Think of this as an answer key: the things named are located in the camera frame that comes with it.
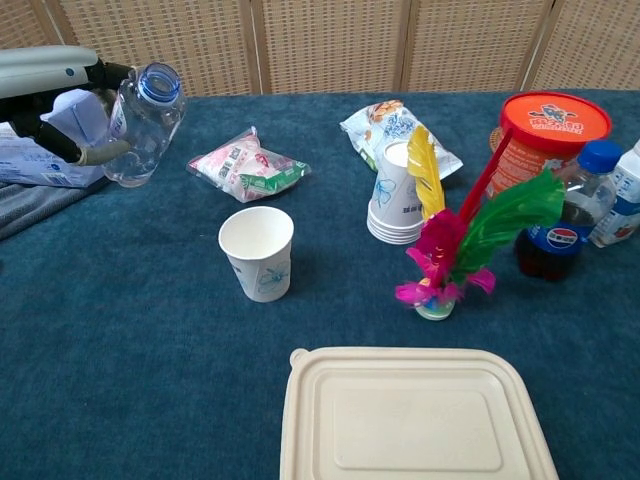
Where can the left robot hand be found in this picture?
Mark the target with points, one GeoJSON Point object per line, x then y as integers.
{"type": "Point", "coordinates": [45, 70]}

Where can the blue-flower paper cup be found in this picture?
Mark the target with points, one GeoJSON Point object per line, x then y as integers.
{"type": "Point", "coordinates": [257, 250]}

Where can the woven rattan coaster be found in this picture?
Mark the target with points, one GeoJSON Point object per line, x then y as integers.
{"type": "Point", "coordinates": [496, 137]}

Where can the clear plastic water bottle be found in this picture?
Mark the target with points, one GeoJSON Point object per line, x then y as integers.
{"type": "Point", "coordinates": [150, 130]}

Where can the woven folding screen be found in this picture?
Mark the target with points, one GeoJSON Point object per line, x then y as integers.
{"type": "Point", "coordinates": [325, 45]}

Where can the white snack bag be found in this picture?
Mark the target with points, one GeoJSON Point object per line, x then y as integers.
{"type": "Point", "coordinates": [385, 125]}

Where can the blue-capped cola bottle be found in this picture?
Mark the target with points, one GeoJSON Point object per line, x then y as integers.
{"type": "Point", "coordinates": [555, 240]}

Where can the colourful feather shuttlecock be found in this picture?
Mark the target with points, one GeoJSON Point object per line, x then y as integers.
{"type": "Point", "coordinates": [440, 240]}

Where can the pink snack bag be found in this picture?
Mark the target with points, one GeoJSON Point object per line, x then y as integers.
{"type": "Point", "coordinates": [245, 170]}

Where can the orange lidded tub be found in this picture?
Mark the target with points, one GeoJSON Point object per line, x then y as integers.
{"type": "Point", "coordinates": [550, 120]}

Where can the white-capped small bottle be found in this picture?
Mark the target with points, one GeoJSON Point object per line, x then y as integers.
{"type": "Point", "coordinates": [620, 210]}

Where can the grey cloth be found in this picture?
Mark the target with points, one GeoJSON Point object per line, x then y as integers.
{"type": "Point", "coordinates": [30, 210]}

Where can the white tissue pack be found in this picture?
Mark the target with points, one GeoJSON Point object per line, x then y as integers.
{"type": "Point", "coordinates": [30, 165]}

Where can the beige lidded lunch box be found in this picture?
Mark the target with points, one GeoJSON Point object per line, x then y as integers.
{"type": "Point", "coordinates": [415, 420]}

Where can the stack of paper cups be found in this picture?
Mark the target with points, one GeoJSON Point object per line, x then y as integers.
{"type": "Point", "coordinates": [390, 200]}

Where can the blue tablecloth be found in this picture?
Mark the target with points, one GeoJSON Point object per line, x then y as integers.
{"type": "Point", "coordinates": [150, 375]}

